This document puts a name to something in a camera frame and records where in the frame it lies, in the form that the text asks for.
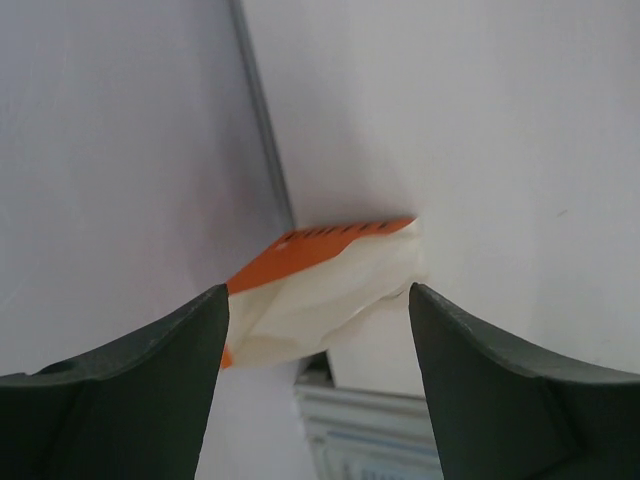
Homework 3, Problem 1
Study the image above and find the orange white box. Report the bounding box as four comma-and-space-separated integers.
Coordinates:
220, 217, 425, 369

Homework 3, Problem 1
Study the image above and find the aluminium profile rails right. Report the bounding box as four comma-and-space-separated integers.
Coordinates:
294, 353, 444, 479

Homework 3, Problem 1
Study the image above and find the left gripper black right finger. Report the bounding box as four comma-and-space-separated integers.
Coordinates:
409, 283, 639, 479

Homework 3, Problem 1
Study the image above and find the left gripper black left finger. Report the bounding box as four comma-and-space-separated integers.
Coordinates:
1, 285, 229, 479

